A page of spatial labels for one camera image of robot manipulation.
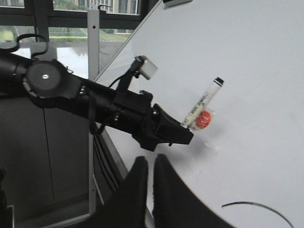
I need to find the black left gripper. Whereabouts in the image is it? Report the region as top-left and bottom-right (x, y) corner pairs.
(108, 90), (194, 152)

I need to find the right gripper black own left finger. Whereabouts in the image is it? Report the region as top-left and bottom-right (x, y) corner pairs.
(96, 156), (148, 228)

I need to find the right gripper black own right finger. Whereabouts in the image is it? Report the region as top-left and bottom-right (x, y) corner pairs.
(153, 154), (232, 228)

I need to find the white whiteboard marker black tip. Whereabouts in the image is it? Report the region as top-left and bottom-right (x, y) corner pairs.
(181, 77), (224, 131)

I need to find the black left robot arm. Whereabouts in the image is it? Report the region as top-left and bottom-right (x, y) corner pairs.
(0, 52), (193, 151)

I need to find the white whiteboard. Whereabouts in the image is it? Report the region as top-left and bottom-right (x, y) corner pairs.
(98, 0), (304, 228)

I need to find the red round magnet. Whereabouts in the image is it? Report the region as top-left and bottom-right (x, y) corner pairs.
(195, 110), (212, 129)

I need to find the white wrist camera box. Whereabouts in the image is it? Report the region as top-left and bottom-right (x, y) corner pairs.
(136, 56), (158, 80)

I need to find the grey whiteboard stand frame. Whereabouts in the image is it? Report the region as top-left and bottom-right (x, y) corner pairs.
(87, 4), (110, 81)

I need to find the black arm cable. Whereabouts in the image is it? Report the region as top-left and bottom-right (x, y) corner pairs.
(0, 34), (49, 59)

